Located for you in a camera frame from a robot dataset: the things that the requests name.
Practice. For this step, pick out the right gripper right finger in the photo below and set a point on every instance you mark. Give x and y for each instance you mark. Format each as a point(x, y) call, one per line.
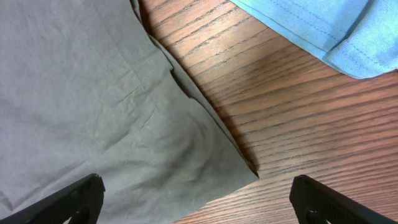
point(314, 202)

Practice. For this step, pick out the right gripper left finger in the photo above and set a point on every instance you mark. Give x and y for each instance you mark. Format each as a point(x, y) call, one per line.
point(78, 203)

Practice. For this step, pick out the grey shorts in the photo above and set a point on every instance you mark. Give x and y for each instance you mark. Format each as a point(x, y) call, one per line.
point(85, 89)

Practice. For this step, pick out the light blue printed t-shirt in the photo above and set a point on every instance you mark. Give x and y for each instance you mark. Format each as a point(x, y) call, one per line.
point(355, 37)

